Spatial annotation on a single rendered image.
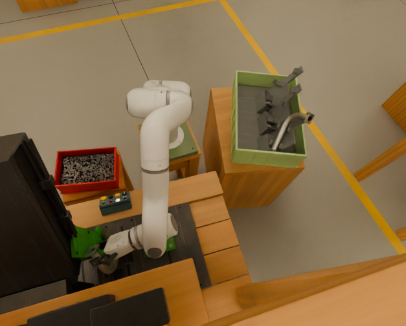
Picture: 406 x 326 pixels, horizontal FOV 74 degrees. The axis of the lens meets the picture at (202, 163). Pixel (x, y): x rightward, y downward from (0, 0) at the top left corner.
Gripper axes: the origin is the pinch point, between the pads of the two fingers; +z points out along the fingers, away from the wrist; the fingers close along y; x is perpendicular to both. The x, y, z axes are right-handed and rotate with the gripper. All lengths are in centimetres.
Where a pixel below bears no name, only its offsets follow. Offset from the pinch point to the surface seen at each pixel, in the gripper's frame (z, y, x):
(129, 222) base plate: -0.8, -33.7, 9.4
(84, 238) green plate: 2.6, -2.9, -6.6
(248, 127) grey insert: -79, -84, 4
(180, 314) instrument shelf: -34, 37, 2
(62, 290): 9.2, 12.6, 0.7
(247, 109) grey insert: -83, -94, -5
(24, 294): 20.2, 13.4, -3.9
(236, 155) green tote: -64, -64, 11
